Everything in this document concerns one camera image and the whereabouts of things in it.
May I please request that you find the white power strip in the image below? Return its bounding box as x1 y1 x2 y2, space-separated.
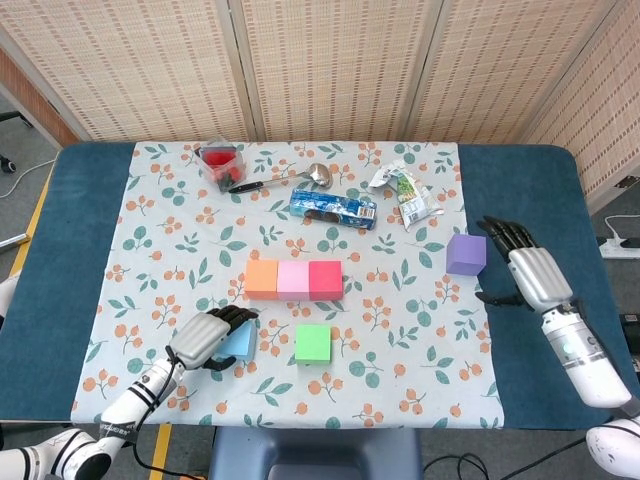
598 237 640 260

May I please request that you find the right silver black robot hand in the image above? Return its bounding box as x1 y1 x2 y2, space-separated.
474 215 575 315

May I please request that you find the clear box with red contents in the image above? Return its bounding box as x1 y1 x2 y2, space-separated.
194 140 246 194

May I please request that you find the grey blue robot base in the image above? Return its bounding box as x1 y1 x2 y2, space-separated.
208 427 424 480

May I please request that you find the red foam cube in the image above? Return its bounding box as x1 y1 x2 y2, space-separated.
308 260 345 302

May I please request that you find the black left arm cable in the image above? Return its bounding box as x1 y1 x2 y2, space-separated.
130 349 184 476

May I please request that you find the white floor cable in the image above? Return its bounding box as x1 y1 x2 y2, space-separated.
0 158 56 199

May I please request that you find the green foam cube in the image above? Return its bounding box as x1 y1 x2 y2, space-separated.
294 324 333 366

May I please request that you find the light blue foam cube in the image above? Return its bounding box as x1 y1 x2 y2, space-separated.
215 322 258 361

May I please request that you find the white charger cable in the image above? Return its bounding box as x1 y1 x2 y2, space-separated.
604 214 640 241

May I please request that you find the purple foam cube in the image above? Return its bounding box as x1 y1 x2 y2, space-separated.
445 234 488 277

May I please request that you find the pink foam cube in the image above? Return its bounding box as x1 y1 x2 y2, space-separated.
276 260 312 302

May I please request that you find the blue cookie box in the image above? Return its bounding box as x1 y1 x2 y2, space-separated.
289 188 378 231

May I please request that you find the black floor cable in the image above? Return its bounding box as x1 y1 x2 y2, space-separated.
423 439 591 480

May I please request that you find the metal ladle with black handle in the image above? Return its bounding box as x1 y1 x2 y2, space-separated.
228 162 334 195

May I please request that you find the bamboo folding screen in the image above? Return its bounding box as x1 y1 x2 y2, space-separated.
0 0 640 204

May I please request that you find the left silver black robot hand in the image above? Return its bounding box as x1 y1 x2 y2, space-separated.
168 305 260 372

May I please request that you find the floral print tablecloth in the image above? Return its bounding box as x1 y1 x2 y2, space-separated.
69 141 505 431

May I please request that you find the crumpled white green snack bag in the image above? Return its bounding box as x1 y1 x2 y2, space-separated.
369 159 445 232

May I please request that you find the orange foam cube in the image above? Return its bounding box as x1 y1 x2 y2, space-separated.
244 258 280 301

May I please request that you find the black box with label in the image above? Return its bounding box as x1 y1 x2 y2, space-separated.
619 312 640 374

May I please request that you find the black office chair base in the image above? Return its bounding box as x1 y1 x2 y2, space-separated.
0 110 34 174

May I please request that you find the teal table cover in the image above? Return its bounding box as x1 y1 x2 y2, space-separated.
0 142 640 432

